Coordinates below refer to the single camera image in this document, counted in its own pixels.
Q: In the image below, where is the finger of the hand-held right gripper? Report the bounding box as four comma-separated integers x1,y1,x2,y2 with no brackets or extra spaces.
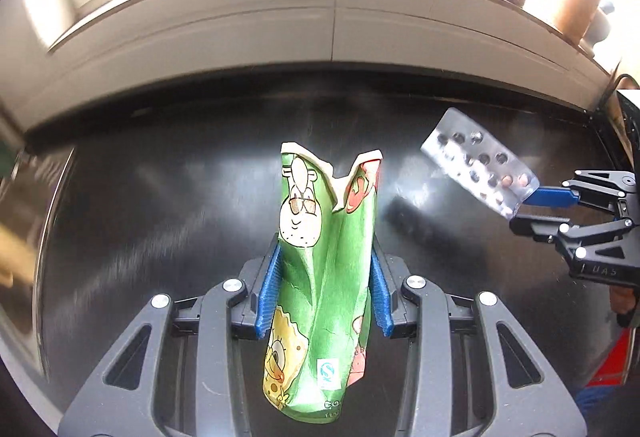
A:
509,214,638,264
524,170,640,219

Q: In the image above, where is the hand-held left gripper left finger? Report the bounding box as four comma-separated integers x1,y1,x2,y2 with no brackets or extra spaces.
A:
59,237,282,437

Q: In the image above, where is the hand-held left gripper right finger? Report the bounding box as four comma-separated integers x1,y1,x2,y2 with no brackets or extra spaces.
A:
369,237,588,437

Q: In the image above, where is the green cartoon snack bag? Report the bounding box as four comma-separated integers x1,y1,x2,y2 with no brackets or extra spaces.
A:
262,142,383,424

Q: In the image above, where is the silver pill blister pack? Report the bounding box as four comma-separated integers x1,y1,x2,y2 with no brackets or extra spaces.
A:
420,107,541,219

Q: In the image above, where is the person's right hand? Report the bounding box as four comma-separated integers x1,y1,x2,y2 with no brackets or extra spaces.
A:
611,288,640,329

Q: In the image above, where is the red and blue item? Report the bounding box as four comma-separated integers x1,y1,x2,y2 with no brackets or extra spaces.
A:
574,331,632,414

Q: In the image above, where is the orange vase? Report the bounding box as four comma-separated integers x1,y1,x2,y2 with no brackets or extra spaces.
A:
554,0,602,44

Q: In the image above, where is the stainless steel sink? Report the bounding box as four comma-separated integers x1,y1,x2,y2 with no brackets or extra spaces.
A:
0,146,77,370

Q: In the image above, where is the beige handle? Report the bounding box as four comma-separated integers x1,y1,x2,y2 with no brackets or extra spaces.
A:
0,221,37,289

